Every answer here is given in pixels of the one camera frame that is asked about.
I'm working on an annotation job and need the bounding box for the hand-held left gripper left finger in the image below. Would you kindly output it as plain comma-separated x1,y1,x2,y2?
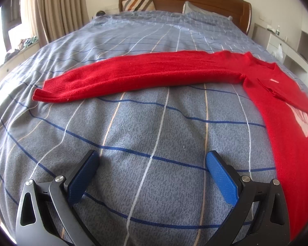
15,149,100,246

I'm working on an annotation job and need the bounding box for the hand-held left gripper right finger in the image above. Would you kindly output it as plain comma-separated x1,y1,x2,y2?
206,151,291,246

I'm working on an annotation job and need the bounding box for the red knitted sweater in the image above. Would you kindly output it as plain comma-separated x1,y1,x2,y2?
32,51,308,241

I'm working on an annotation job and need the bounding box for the pile of clothes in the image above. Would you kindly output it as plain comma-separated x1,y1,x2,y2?
5,36,39,59

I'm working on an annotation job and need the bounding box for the blue checked bedspread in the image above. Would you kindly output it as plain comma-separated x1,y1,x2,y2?
0,10,308,246

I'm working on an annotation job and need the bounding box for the white window seat cabinet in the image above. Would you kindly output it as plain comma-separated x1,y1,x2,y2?
0,42,40,93

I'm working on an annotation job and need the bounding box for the white plastic bag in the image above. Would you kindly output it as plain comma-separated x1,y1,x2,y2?
272,43,284,60

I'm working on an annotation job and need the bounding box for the white desk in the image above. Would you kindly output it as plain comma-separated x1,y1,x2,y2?
253,23,308,72

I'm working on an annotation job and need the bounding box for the beige curtain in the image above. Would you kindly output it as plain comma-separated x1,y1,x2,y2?
19,0,90,48

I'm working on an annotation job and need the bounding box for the blue pillow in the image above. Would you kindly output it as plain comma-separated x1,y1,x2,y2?
182,1,233,22

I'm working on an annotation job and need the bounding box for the window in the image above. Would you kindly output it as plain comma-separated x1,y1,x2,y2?
1,0,23,52

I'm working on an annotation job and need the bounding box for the wooden headboard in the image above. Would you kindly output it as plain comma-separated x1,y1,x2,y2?
119,0,252,35

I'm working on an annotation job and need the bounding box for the striped pillow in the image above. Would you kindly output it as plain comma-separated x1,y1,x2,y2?
122,0,154,12

